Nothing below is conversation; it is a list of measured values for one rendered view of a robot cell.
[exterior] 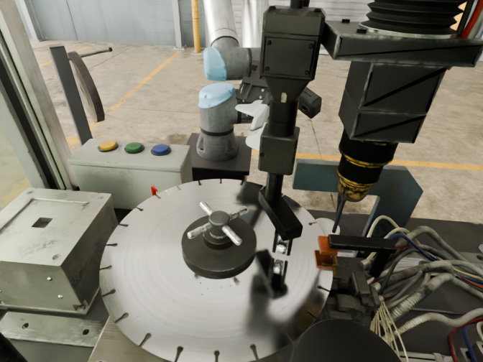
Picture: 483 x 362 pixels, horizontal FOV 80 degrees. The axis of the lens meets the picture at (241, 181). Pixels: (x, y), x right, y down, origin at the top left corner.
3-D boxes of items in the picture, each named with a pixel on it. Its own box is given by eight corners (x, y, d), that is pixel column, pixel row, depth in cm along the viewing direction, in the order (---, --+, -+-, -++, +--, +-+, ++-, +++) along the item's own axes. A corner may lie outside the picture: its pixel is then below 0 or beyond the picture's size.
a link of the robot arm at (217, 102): (198, 118, 103) (195, 80, 95) (235, 116, 105) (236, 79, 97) (200, 133, 93) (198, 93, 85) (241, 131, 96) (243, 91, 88)
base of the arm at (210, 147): (201, 138, 112) (200, 114, 106) (239, 141, 111) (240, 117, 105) (192, 159, 99) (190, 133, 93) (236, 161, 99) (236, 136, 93)
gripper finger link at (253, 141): (244, 160, 64) (250, 118, 62) (269, 166, 63) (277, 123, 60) (240, 163, 62) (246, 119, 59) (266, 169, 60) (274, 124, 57)
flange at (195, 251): (242, 212, 48) (243, 200, 47) (268, 263, 40) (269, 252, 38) (176, 225, 45) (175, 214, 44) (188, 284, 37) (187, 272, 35)
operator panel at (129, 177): (85, 205, 78) (67, 159, 69) (103, 182, 87) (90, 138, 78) (185, 214, 77) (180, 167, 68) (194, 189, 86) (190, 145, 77)
